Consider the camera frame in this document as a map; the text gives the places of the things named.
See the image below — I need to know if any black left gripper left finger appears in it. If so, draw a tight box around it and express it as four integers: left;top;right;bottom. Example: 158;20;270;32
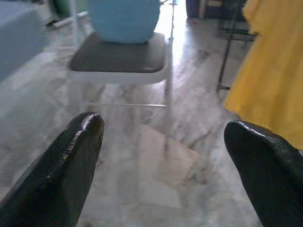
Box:
0;112;105;227

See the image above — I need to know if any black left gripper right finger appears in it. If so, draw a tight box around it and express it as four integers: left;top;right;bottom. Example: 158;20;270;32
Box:
223;121;303;227

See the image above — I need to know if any yellow shirt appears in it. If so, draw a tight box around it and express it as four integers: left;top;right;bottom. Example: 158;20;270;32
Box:
223;0;303;151

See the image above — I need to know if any white folding chair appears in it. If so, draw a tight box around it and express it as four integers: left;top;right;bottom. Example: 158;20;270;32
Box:
53;0;175;152

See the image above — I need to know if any black metal drying rack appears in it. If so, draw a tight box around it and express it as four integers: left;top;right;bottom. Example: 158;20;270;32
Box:
216;0;259;92

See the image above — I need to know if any light blue cushion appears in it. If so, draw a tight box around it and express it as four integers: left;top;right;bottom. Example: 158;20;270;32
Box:
89;0;161;45

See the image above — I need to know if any purple armchair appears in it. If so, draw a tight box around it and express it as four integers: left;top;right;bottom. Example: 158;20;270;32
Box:
186;0;238;21

